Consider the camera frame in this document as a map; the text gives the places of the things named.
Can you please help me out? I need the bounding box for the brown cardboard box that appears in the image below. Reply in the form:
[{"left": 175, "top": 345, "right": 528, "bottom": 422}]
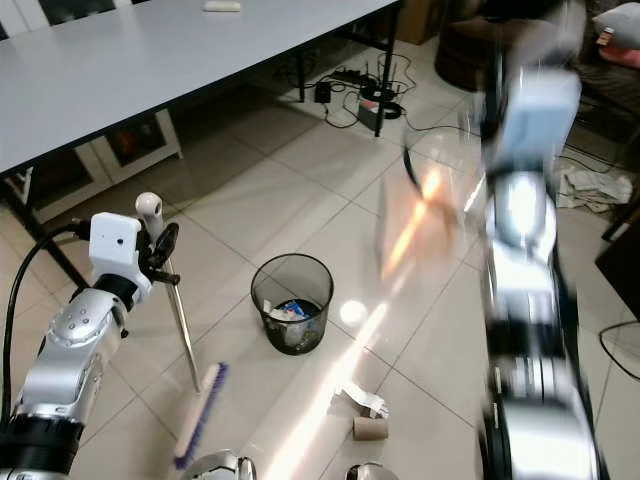
[{"left": 396, "top": 0, "right": 447, "bottom": 46}]

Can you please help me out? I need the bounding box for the silver robot right foot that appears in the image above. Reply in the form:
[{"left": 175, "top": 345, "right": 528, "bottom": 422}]
[{"left": 344, "top": 461, "right": 397, "bottom": 480}]

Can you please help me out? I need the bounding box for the rubbish in wastebasket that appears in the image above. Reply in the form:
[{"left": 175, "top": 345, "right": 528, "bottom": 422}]
[{"left": 265, "top": 299, "right": 311, "bottom": 348}]

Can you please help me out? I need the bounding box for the black furniture piece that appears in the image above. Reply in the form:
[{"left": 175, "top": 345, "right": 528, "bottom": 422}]
[{"left": 594, "top": 198, "right": 640, "bottom": 293}]

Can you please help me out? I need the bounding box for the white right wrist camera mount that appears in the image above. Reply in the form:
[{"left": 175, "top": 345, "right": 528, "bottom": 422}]
[{"left": 498, "top": 66, "right": 585, "bottom": 169}]

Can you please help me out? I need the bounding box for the crumpled white paper scrap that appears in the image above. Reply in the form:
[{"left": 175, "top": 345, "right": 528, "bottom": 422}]
[{"left": 334, "top": 382, "right": 389, "bottom": 419}]

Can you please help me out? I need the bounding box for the silver robot left foot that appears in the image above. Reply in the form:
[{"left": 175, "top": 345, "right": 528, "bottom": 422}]
[{"left": 193, "top": 449, "right": 258, "bottom": 480}]

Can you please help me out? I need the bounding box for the dark brown round pouf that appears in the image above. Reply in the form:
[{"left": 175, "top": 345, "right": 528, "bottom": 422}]
[{"left": 434, "top": 14, "right": 511, "bottom": 93}]

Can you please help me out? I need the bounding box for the silver robot foot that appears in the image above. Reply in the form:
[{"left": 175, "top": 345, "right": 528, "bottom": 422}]
[
  {"left": 193, "top": 449, "right": 258, "bottom": 480},
  {"left": 344, "top": 461, "right": 397, "bottom": 480}
]

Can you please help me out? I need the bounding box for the broom with purple bristles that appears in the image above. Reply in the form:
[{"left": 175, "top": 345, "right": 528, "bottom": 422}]
[{"left": 135, "top": 192, "right": 229, "bottom": 472}]

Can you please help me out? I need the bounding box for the grey table with black legs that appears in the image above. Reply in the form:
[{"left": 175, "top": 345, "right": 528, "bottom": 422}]
[{"left": 0, "top": 0, "right": 403, "bottom": 291}]

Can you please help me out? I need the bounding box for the black power strip with cables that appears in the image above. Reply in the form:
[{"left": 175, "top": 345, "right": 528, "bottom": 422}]
[{"left": 290, "top": 55, "right": 481, "bottom": 139}]

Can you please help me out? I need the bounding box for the black mesh wastebasket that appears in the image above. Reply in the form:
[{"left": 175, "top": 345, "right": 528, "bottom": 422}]
[{"left": 250, "top": 253, "right": 335, "bottom": 357}]

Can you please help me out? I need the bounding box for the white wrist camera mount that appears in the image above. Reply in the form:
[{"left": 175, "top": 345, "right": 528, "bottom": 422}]
[
  {"left": 498, "top": 66, "right": 585, "bottom": 169},
  {"left": 89, "top": 212, "right": 154, "bottom": 298}
]

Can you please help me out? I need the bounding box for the black floor cable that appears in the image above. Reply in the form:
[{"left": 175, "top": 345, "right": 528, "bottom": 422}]
[{"left": 599, "top": 320, "right": 640, "bottom": 383}]

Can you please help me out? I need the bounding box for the white crumpled cloth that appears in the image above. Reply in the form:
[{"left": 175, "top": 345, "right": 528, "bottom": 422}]
[{"left": 556, "top": 164, "right": 634, "bottom": 214}]

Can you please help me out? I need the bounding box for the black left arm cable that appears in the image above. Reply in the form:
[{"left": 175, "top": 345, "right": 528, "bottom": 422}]
[{"left": 2, "top": 221, "right": 95, "bottom": 401}]

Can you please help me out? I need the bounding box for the white cabinet with glass doors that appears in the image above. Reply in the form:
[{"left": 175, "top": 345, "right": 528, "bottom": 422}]
[{"left": 15, "top": 135, "right": 185, "bottom": 216}]

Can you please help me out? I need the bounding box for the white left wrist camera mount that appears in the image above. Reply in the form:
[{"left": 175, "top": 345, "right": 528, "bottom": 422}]
[{"left": 89, "top": 212, "right": 154, "bottom": 298}]

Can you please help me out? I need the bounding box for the translucent orange dustpan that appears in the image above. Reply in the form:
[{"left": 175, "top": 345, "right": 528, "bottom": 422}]
[{"left": 374, "top": 125, "right": 493, "bottom": 283}]

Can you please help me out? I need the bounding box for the cardboard toilet roll tube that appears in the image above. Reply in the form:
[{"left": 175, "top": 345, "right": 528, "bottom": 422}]
[{"left": 352, "top": 415, "right": 390, "bottom": 442}]

